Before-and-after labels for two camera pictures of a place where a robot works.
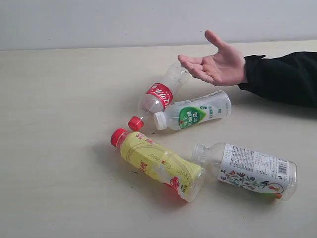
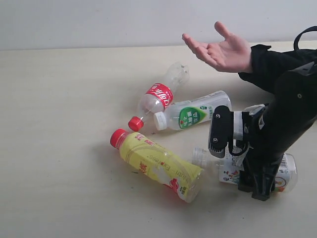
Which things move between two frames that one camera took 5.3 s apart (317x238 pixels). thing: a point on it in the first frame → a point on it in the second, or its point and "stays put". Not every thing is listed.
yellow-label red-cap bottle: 182,177 stays put
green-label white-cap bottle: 187,113 stays put
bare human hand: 226,67 → 231,54
